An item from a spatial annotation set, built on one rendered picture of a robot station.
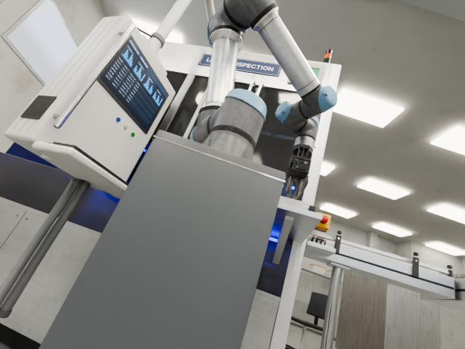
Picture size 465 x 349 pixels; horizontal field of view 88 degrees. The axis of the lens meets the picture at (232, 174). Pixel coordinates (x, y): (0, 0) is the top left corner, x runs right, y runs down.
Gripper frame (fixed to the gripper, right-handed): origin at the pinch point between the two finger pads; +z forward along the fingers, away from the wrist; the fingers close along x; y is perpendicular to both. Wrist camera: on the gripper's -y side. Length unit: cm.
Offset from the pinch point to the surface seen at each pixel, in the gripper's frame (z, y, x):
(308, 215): 5.2, 3.9, 6.8
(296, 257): 13.3, -36.0, 9.8
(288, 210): 5.6, 3.7, 0.2
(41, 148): 14, 21, -84
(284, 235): 10.4, -11.7, 1.1
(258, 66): -104, -36, -42
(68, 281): 57, -36, -92
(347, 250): 0, -47, 34
